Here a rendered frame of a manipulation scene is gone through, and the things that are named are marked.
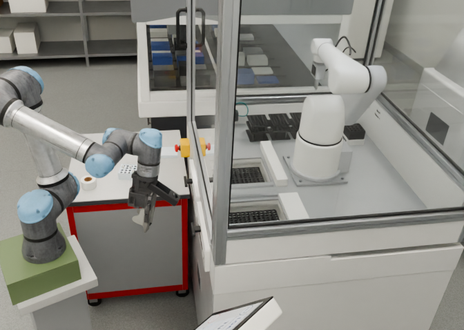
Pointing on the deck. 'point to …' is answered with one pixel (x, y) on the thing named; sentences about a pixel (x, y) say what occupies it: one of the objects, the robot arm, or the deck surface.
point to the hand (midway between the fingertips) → (148, 226)
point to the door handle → (179, 27)
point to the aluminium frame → (445, 228)
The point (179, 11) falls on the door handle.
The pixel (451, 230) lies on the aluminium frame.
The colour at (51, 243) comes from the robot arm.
